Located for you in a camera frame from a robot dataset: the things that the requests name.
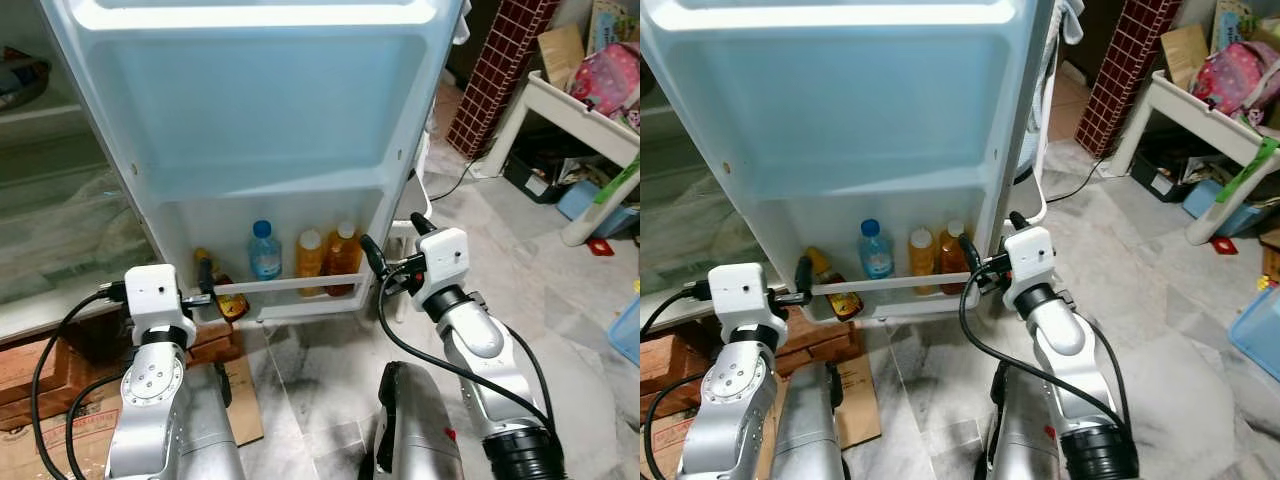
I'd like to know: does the dark orange drink bottle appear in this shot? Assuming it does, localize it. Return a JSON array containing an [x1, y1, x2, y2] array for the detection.
[[936, 219, 972, 297], [326, 221, 364, 299]]

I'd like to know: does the light orange drink bottle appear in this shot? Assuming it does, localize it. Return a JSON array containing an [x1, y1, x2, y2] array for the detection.
[[296, 229, 328, 299], [906, 227, 938, 283]]

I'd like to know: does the blue capped water bottle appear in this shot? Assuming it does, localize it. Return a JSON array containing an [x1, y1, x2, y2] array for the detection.
[[248, 220, 284, 284], [858, 218, 895, 282]]

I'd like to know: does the brown flat cardboard sheet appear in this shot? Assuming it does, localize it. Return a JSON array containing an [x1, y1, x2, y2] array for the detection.
[[0, 355, 267, 480], [640, 350, 883, 480]]

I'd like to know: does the black box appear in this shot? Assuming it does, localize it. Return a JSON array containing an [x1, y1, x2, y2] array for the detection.
[[1132, 138, 1203, 203], [502, 148, 583, 205]]

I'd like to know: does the silver left robot leg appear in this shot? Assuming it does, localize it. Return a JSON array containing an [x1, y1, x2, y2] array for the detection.
[[768, 362, 851, 480], [175, 360, 247, 480]]

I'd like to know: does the silver robot leg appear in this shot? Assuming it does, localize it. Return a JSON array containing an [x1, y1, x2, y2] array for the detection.
[[373, 361, 467, 480], [768, 362, 851, 480], [175, 360, 247, 480], [984, 359, 1063, 480]]

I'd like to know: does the silver right robot leg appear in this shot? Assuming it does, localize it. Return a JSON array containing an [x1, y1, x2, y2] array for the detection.
[[373, 361, 467, 480], [984, 359, 1063, 480]]

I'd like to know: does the light blue box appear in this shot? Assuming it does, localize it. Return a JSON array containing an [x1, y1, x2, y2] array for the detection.
[[1182, 177, 1273, 238], [556, 180, 640, 240]]

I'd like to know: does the blue plastic container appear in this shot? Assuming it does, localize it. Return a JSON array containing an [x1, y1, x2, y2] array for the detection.
[[607, 294, 641, 367], [1227, 284, 1280, 382]]

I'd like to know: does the dark red tiled pillar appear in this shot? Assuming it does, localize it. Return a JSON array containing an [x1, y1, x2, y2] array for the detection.
[[446, 0, 562, 161], [1074, 0, 1187, 159]]

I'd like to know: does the white plastic shelf rack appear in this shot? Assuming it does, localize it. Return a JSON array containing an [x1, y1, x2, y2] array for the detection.
[[1105, 68, 1280, 248], [478, 70, 641, 248]]

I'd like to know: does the green strip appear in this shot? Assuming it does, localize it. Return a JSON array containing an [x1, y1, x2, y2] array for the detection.
[[1214, 134, 1280, 207], [592, 153, 641, 207]]

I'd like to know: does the brown cardboard box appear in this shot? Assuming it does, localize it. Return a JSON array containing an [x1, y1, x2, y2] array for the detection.
[[1159, 24, 1212, 93], [537, 24, 590, 93]]

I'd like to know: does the pink patterned bag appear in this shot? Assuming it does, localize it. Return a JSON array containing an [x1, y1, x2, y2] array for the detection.
[[1190, 40, 1280, 119], [570, 42, 641, 119]]

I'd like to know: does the colourful food packet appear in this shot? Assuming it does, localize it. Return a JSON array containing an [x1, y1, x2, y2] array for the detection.
[[0, 47, 53, 112]]

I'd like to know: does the colourful printed box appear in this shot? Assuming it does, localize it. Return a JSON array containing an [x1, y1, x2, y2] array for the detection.
[[1210, 0, 1258, 53], [585, 0, 633, 53]]

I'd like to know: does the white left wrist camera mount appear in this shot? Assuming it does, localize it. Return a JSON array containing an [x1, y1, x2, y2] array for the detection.
[[706, 262, 789, 347], [124, 264, 199, 347]]

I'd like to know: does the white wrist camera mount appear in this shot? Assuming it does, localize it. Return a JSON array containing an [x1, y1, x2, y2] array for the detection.
[[124, 264, 199, 347], [413, 228, 472, 312], [706, 262, 789, 347], [1002, 226, 1060, 308]]

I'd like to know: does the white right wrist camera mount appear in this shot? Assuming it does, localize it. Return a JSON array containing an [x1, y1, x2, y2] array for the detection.
[[1002, 226, 1060, 308], [413, 228, 472, 312]]

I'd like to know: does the black floor cable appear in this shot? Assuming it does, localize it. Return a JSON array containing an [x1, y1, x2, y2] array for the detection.
[[1044, 153, 1108, 205], [424, 158, 483, 203]]

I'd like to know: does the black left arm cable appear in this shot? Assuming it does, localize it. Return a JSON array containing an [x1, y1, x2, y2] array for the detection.
[[30, 283, 129, 480], [640, 283, 713, 480]]

